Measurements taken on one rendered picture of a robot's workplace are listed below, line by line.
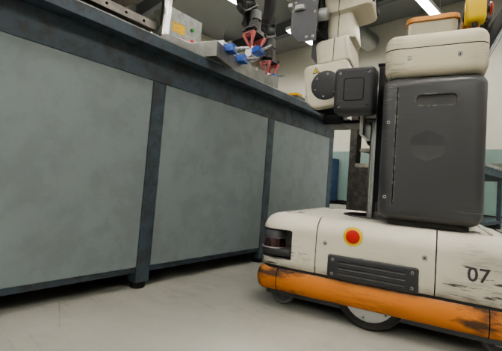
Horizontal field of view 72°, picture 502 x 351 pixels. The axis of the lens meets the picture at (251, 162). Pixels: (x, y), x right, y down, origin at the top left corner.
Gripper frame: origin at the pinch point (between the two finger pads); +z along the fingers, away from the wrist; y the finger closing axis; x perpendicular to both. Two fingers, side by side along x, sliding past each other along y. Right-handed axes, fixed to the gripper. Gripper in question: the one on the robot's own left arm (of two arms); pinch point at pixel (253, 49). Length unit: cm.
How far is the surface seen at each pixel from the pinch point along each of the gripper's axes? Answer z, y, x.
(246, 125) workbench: 36.5, 0.2, -2.0
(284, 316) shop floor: 107, 19, 32
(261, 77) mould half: 11.2, -6.4, -0.1
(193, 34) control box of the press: -56, -27, -78
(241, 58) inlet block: 15.9, 16.4, 7.9
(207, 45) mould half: 19.5, 34.0, 7.1
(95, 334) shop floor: 110, 62, 10
